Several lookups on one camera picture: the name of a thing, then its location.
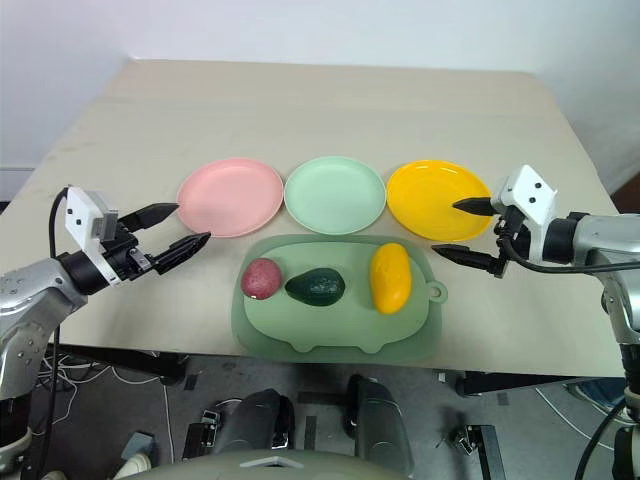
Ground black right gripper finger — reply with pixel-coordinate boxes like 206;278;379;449
451;195;497;217
431;243;504;277

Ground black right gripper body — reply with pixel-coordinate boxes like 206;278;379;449
492;206;532;262

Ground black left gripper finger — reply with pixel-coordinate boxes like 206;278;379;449
151;231;213;276
119;201;180;233

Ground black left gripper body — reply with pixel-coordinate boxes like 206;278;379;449
102;226;157;284

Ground yellow plate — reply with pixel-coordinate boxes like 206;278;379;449
386;159;494;242

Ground pink plate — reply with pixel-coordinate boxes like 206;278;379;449
177;156;285;239

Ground round red fruit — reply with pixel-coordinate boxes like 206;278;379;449
241;257;283;302

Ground light green plate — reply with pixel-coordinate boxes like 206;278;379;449
283;154;388;236

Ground yellow mango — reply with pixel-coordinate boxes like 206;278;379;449
368;242;413;316

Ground green pig-shaped tray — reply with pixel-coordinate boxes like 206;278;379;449
230;233;445;361

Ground light green board with loop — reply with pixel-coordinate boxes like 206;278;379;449
242;238;448;354

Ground dark green avocado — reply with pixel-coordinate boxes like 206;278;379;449
284;267;347;308

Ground blue object on floor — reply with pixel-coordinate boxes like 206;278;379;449
568;378;627;416

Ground black metal stand foot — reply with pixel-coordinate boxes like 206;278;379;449
182;408;225;462
448;423;507;480

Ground dark rounded robot leg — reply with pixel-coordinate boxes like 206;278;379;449
218;387;296;457
343;373;416;479

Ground white and grey floor object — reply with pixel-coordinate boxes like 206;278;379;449
118;431;154;477

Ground grey-green robot torso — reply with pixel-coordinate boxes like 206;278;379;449
117;448;416;480

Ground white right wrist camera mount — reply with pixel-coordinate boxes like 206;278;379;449
491;164;559;264

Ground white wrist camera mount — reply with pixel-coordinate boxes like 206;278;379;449
64;186;124;289
491;164;559;264

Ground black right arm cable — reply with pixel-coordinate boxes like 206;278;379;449
494;212;640;480

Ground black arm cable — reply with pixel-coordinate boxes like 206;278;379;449
29;187;71;480
494;212;640;480

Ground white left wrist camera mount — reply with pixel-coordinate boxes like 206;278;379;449
64;186;124;289

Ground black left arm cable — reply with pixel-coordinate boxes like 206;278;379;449
29;187;71;480

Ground black table frame bar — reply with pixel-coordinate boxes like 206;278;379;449
455;368;627;397
47;343;190;387

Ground white floor cable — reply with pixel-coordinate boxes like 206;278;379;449
27;347;169;439

